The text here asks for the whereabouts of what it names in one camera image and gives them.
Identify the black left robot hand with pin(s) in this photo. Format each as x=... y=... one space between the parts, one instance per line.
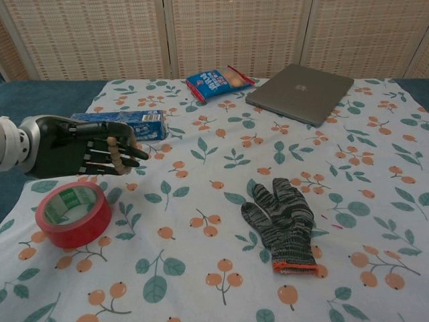
x=60 y=151

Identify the red tape roll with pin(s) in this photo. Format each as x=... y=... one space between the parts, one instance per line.
x=83 y=227

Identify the blue sandwich cookie package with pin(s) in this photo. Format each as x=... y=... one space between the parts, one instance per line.
x=144 y=125

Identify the blue red snack bag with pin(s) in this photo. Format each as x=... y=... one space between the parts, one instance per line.
x=207 y=85

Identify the floral fruit print tablecloth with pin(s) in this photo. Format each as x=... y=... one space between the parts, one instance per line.
x=214 y=241

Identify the woven folding screen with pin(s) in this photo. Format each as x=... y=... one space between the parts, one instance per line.
x=214 y=37

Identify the grey knit work glove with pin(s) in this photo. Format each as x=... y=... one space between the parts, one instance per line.
x=285 y=221

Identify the grey closed laptop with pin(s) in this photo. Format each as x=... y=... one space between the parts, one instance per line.
x=298 y=94

